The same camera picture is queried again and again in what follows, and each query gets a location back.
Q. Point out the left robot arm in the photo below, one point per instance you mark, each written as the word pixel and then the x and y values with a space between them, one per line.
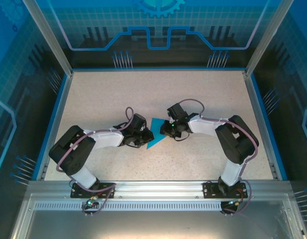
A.
pixel 68 152

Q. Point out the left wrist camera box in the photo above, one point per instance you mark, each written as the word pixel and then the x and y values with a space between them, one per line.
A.
pixel 143 128

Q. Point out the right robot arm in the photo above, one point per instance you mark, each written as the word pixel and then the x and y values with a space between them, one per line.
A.
pixel 238 142

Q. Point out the aluminium upright post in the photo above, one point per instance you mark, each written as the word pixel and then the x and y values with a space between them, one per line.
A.
pixel 50 37
pixel 268 37

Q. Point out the blue table border strip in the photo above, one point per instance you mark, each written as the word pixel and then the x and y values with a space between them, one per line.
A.
pixel 264 112
pixel 54 112

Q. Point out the teal blue cloth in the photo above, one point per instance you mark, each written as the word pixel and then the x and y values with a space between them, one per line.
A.
pixel 154 132

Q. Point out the grey metal tray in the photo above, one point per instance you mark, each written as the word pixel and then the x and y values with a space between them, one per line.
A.
pixel 153 226

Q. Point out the aluminium side rail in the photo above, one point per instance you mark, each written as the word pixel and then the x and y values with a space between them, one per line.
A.
pixel 257 112
pixel 61 112

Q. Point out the small green-lit controller board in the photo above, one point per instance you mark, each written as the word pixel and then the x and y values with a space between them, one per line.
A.
pixel 90 204
pixel 234 203

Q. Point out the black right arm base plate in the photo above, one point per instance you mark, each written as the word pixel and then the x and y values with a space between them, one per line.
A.
pixel 205 194

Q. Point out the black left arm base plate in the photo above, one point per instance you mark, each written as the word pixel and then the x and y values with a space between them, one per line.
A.
pixel 74 193

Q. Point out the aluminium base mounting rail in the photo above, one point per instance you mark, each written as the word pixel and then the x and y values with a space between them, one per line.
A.
pixel 158 189

